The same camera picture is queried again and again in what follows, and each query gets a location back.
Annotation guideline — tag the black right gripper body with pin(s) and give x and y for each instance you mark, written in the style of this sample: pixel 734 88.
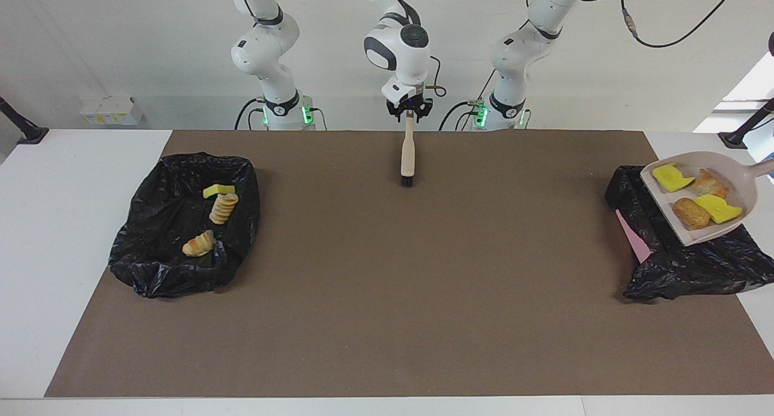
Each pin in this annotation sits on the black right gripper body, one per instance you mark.
pixel 399 107

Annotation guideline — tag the beige hand brush black bristles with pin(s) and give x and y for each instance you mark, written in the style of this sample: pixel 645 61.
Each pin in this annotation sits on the beige hand brush black bristles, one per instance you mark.
pixel 409 156

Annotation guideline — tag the yellow sponge piece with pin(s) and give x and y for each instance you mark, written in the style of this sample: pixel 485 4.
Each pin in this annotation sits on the yellow sponge piece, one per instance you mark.
pixel 719 209
pixel 670 177
pixel 217 191

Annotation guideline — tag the striped toy croissant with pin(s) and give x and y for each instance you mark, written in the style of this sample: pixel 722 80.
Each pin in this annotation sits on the striped toy croissant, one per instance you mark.
pixel 224 208
pixel 710 184

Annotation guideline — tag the toy croissant pale underside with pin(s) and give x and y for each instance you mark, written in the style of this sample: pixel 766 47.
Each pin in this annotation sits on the toy croissant pale underside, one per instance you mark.
pixel 199 245

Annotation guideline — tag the beige plastic dustpan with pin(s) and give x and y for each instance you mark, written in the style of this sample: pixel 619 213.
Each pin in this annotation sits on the beige plastic dustpan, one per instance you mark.
pixel 665 198

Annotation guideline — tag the brown toy nugget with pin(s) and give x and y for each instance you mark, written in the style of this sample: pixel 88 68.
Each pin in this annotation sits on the brown toy nugget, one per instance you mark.
pixel 691 214

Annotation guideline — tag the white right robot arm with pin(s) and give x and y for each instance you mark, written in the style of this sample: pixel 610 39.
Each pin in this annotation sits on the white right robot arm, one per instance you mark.
pixel 405 47

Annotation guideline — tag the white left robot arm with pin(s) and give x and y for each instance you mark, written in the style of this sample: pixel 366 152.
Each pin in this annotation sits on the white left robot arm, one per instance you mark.
pixel 526 47

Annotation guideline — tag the pink plastic bin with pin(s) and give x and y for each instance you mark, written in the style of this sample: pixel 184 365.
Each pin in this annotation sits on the pink plastic bin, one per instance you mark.
pixel 635 240

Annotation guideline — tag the black trash bag liner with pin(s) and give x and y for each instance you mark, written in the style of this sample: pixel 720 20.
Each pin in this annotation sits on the black trash bag liner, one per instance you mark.
pixel 157 222
pixel 695 271

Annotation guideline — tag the brown table mat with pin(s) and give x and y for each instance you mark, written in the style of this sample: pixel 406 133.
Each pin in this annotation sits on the brown table mat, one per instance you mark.
pixel 387 343

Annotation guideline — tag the blue object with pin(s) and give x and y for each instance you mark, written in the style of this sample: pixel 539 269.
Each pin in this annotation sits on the blue object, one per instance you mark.
pixel 769 162

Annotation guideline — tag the white wall socket box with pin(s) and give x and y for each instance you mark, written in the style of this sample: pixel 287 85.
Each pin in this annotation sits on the white wall socket box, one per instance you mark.
pixel 112 110

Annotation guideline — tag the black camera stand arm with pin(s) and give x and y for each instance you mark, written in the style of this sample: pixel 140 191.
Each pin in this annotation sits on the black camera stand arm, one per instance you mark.
pixel 734 139
pixel 30 135

